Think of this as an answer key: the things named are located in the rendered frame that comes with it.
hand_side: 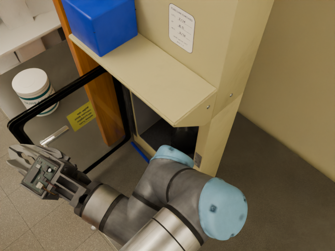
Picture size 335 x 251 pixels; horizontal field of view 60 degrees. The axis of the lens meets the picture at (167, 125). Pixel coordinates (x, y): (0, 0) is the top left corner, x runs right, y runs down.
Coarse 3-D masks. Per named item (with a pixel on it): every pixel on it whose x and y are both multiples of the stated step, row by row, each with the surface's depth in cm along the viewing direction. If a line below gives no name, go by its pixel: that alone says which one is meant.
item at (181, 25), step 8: (168, 8) 50; (176, 8) 48; (168, 16) 51; (176, 16) 50; (184, 16) 48; (192, 16) 47; (168, 24) 53; (176, 24) 51; (184, 24) 49; (192, 24) 48; (168, 32) 54; (176, 32) 52; (184, 32) 51; (192, 32) 49; (176, 40) 54; (184, 40) 52; (192, 40) 50; (184, 48) 53; (192, 48) 52
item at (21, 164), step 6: (12, 150) 59; (12, 156) 59; (18, 156) 59; (6, 162) 54; (12, 162) 55; (18, 162) 58; (24, 162) 58; (18, 168) 55; (24, 168) 56; (24, 174) 57
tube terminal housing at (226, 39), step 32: (160, 0) 50; (192, 0) 45; (224, 0) 40; (256, 0) 42; (160, 32) 56; (224, 32) 44; (256, 32) 50; (192, 64) 55; (224, 64) 48; (224, 96) 58; (224, 128) 73
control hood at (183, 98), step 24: (120, 48) 59; (144, 48) 59; (120, 72) 55; (144, 72) 55; (168, 72) 55; (192, 72) 55; (144, 96) 52; (168, 96) 52; (192, 96) 52; (168, 120) 50; (192, 120) 53
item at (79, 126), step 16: (96, 80) 75; (112, 80) 79; (80, 96) 74; (96, 96) 79; (112, 96) 84; (48, 112) 70; (64, 112) 74; (80, 112) 78; (96, 112) 83; (112, 112) 89; (32, 128) 69; (48, 128) 73; (64, 128) 77; (80, 128) 82; (96, 128) 88; (112, 128) 94; (48, 144) 77; (64, 144) 82; (80, 144) 87; (96, 144) 93; (112, 144) 101; (80, 160) 93; (96, 160) 100
